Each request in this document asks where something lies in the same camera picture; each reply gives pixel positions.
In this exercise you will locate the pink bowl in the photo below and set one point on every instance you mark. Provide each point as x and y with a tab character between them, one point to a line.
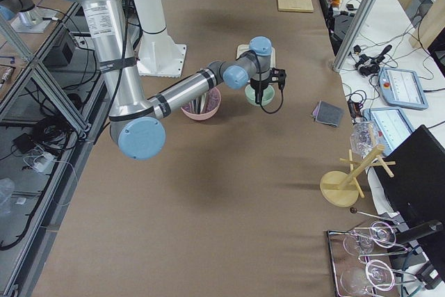
204	106

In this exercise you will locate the black monitor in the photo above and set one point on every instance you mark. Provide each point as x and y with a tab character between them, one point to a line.
416	190

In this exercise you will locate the teach pendant tablet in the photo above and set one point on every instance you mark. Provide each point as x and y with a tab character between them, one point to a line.
402	88
392	123

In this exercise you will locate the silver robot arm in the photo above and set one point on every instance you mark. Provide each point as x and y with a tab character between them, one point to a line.
10	8
130	40

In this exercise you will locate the aluminium frame post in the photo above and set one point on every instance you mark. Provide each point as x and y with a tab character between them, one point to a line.
351	35

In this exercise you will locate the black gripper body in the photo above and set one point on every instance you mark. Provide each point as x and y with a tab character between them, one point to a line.
258	85

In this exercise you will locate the wooden cutting board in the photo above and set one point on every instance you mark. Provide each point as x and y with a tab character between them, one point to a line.
296	6

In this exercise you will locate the wooden mug tree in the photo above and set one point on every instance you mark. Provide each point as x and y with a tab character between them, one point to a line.
342	189

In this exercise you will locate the gray cloth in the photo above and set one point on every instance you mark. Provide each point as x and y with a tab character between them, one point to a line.
328	114

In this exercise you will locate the wire glass rack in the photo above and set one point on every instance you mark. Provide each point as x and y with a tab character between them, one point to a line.
370	259

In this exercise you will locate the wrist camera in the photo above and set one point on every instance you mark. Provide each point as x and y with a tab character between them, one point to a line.
278	76

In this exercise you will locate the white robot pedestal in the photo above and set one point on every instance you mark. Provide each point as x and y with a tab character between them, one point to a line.
158	54

